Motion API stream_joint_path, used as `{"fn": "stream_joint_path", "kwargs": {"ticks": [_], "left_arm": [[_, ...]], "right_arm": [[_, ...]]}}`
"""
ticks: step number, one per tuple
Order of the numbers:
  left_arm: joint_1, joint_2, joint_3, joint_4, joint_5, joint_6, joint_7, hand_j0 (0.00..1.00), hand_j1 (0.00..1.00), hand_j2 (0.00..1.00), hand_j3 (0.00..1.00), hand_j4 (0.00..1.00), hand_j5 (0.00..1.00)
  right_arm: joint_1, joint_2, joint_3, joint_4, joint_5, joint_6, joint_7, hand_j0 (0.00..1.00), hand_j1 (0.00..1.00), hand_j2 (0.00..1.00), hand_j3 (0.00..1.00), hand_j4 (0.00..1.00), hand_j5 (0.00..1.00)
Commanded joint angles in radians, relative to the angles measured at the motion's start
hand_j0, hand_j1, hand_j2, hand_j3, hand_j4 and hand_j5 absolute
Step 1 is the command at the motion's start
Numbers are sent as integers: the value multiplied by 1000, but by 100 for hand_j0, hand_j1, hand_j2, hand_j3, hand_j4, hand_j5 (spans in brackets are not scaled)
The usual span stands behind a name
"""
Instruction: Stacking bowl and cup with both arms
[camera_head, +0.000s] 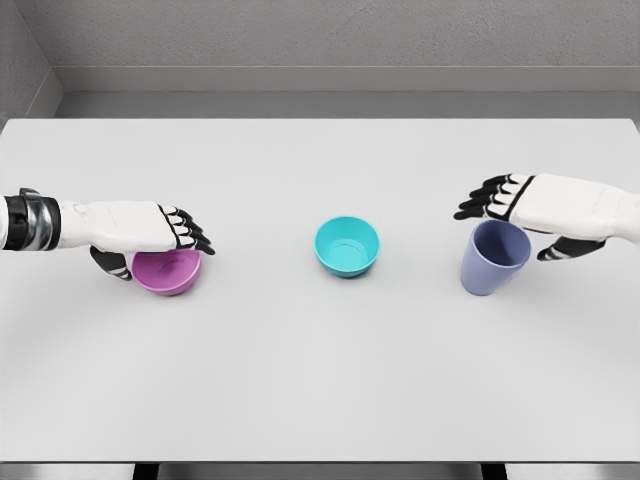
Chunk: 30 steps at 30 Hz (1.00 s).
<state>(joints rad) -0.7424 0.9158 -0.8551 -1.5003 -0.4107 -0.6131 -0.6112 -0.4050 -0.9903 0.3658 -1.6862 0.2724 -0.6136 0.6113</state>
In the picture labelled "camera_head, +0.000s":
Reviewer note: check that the lavender blue cup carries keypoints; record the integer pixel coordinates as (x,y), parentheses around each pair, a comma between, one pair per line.
(490,260)

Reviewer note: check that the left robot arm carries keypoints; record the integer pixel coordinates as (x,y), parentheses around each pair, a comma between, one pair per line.
(50,222)

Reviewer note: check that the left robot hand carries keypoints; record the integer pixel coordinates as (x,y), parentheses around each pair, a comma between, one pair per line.
(135,225)

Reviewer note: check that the pink bowl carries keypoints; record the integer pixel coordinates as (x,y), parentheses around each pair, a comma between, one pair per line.
(167,272)

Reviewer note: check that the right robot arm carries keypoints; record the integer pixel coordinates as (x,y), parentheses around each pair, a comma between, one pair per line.
(624,212)

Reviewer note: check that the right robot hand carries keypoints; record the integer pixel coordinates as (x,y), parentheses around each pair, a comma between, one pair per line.
(560,207)

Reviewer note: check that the teal bowl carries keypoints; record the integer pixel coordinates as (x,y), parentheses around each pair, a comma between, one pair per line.
(346,247)

